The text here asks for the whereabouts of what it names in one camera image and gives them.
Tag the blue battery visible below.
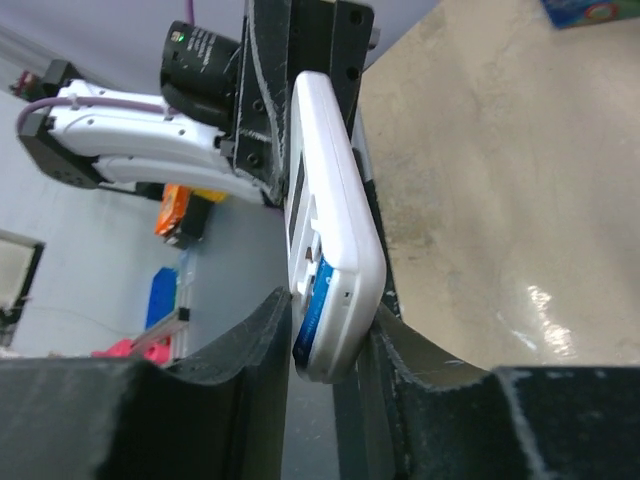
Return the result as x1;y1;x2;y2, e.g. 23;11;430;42
293;255;334;369

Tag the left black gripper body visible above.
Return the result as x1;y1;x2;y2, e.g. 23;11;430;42
232;0;374;200

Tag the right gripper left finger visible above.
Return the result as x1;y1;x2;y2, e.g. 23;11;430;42
1;288;292;479

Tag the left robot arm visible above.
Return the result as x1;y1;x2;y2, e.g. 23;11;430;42
16;1;374;209

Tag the white remote control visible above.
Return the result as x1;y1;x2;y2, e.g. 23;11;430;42
285;71;386;384

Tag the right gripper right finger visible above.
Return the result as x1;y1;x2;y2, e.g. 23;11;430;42
359;306;639;479

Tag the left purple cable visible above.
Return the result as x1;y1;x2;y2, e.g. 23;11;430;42
17;0;199;136

